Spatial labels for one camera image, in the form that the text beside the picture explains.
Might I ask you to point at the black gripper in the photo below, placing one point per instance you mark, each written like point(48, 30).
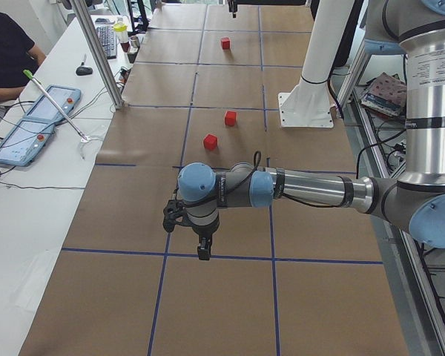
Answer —
point(203, 234)
point(233, 6)

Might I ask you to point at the red block from side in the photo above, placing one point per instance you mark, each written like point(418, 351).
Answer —
point(225, 43)

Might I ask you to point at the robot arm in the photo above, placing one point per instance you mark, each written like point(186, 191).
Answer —
point(414, 202)

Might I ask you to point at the metal cup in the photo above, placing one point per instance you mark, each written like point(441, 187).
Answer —
point(134, 42)

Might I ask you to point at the red block middle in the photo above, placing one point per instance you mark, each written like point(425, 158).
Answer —
point(230, 118)

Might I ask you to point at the red block tilted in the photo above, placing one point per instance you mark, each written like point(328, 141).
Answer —
point(210, 142)

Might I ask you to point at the yellow lid bottle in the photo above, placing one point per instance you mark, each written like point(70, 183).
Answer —
point(120, 29)

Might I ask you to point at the black keyboard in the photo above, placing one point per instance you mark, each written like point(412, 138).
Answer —
point(107, 38)

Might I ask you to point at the green tipped metal rod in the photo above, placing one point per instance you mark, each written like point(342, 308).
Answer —
point(29, 75)

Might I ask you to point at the black computer mouse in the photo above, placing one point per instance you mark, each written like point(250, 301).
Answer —
point(84, 71)

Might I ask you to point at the near teach pendant tablet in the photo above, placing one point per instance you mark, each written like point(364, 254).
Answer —
point(21, 146)

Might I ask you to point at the teach pendant tablet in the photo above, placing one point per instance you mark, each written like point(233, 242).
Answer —
point(44, 111)
point(21, 146)

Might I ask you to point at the far teach pendant tablet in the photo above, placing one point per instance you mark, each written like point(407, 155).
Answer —
point(44, 111)

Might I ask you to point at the person in black shirt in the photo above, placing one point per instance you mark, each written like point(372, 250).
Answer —
point(18, 52)

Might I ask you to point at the white camera mast base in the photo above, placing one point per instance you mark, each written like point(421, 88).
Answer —
point(308, 105)

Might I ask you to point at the aluminium frame post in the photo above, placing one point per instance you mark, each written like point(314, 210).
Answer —
point(81, 11)

